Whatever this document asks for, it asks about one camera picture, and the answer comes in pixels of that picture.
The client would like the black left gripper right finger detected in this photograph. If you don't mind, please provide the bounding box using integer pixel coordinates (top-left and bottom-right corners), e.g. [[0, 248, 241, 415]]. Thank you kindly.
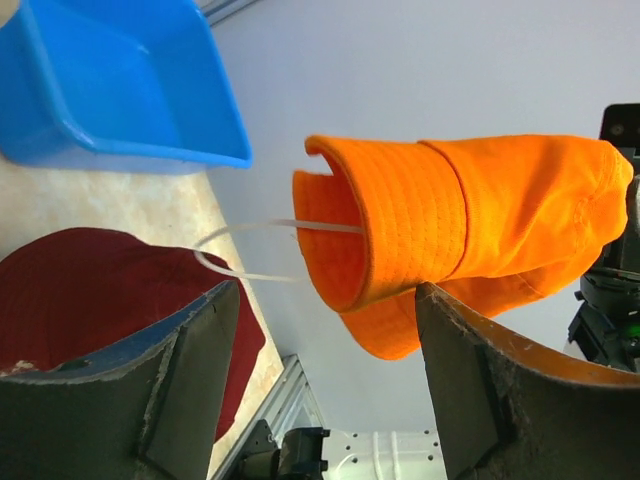
[[415, 283, 639, 480]]

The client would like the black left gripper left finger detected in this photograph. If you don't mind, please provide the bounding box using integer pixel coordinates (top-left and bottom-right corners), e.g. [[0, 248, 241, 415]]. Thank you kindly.
[[1, 281, 240, 479]]

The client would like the dark red cap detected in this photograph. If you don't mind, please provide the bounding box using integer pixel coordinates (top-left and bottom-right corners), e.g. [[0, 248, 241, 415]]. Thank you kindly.
[[1, 227, 266, 442]]

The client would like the orange cap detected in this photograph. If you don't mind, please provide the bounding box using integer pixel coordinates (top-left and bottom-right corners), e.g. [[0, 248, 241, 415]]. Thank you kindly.
[[292, 135, 634, 360]]

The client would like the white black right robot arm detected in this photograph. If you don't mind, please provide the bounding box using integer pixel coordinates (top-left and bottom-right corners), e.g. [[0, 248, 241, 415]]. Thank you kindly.
[[567, 103, 639, 373]]

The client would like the blue plastic bin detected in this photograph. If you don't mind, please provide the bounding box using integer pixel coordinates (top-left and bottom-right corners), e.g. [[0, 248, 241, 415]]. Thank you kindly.
[[1, 0, 253, 175]]

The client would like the aluminium frame rail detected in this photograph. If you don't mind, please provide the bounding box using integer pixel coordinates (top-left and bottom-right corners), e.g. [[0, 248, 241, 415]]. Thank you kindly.
[[211, 355, 325, 480]]

